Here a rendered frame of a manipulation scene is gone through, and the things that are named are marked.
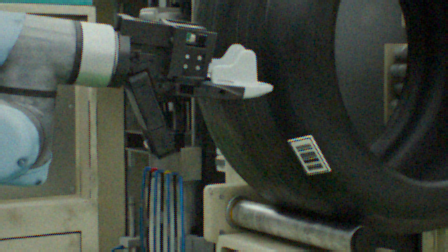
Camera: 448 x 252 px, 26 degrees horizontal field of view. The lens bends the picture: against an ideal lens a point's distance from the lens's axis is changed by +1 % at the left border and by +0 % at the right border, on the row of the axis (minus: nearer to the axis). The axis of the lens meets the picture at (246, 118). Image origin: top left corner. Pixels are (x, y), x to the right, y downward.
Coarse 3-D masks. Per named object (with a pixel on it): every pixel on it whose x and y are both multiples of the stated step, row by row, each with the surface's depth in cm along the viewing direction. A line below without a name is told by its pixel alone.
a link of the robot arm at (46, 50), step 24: (0, 24) 106; (24, 24) 107; (48, 24) 108; (72, 24) 110; (0, 48) 105; (24, 48) 106; (48, 48) 107; (72, 48) 108; (0, 72) 107; (24, 72) 106; (48, 72) 108; (72, 72) 109
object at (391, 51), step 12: (384, 48) 201; (396, 48) 200; (384, 60) 201; (396, 60) 202; (384, 72) 201; (396, 72) 199; (384, 84) 201; (396, 84) 200; (384, 96) 201; (396, 96) 202; (384, 108) 201; (384, 120) 202
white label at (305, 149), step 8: (296, 144) 133; (304, 144) 132; (312, 144) 131; (296, 152) 134; (304, 152) 133; (312, 152) 132; (320, 152) 132; (304, 160) 134; (312, 160) 133; (320, 160) 132; (304, 168) 135; (312, 168) 134; (320, 168) 133; (328, 168) 132
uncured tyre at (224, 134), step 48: (240, 0) 137; (288, 0) 131; (336, 0) 132; (432, 0) 177; (288, 48) 130; (432, 48) 178; (288, 96) 131; (336, 96) 132; (432, 96) 178; (240, 144) 144; (288, 144) 134; (336, 144) 133; (384, 144) 173; (432, 144) 174; (288, 192) 144; (336, 192) 137; (384, 192) 138; (432, 192) 142
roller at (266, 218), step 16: (240, 208) 162; (256, 208) 159; (272, 208) 156; (240, 224) 163; (256, 224) 158; (272, 224) 153; (288, 224) 150; (304, 224) 146; (320, 224) 143; (336, 224) 141; (352, 224) 139; (304, 240) 147; (320, 240) 143; (336, 240) 139; (352, 240) 136; (368, 240) 137
